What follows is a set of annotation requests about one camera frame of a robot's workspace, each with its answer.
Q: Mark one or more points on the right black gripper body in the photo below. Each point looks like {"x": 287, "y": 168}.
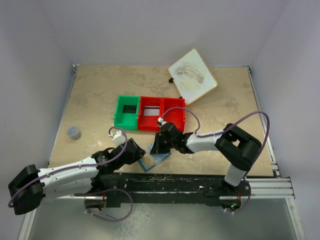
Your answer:
{"x": 172, "y": 144}

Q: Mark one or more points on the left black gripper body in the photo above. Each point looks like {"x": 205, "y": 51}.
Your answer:
{"x": 136, "y": 155}

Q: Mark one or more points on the blue card holder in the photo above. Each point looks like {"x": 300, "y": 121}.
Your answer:
{"x": 149, "y": 161}

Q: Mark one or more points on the black credit card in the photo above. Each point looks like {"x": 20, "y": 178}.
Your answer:
{"x": 129, "y": 109}

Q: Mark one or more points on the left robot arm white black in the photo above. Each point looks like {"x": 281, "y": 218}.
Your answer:
{"x": 33, "y": 185}

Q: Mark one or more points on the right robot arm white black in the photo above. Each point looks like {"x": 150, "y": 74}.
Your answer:
{"x": 239, "y": 147}

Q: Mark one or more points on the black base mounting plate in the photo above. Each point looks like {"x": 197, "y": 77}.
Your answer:
{"x": 158, "y": 188}

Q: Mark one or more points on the green plastic bin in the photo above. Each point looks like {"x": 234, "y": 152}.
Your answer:
{"x": 126, "y": 121}

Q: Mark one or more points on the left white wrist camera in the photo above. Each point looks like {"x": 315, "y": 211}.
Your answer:
{"x": 118, "y": 138}

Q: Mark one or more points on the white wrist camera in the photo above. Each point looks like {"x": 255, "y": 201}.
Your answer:
{"x": 118, "y": 138}
{"x": 160, "y": 122}

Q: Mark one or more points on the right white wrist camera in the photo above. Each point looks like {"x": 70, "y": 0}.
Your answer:
{"x": 160, "y": 122}

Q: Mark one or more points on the white board wooden frame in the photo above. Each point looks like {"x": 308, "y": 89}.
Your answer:
{"x": 192, "y": 77}

